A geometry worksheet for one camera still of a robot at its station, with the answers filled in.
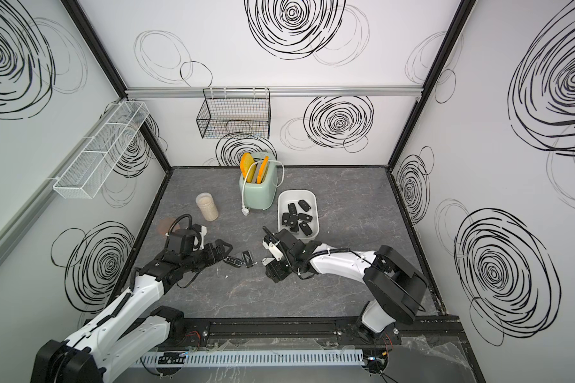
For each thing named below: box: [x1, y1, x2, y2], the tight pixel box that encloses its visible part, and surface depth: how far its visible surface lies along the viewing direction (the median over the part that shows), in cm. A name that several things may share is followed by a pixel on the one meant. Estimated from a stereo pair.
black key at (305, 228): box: [298, 221, 314, 237], surface depth 98 cm
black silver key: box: [289, 216, 300, 233], surface depth 98 cm
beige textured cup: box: [195, 192, 219, 222], surface depth 97 cm
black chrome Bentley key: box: [241, 250, 254, 269], surface depth 90 cm
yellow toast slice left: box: [239, 152, 257, 183], surface depth 95 cm
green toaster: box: [238, 151, 278, 210], surface depth 98 cm
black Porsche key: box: [223, 256, 243, 268], surface depth 88 cm
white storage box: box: [277, 189, 320, 241], surface depth 104 cm
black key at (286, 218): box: [281, 212, 291, 226], surface depth 103 cm
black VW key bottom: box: [297, 213, 314, 222], surface depth 101 cm
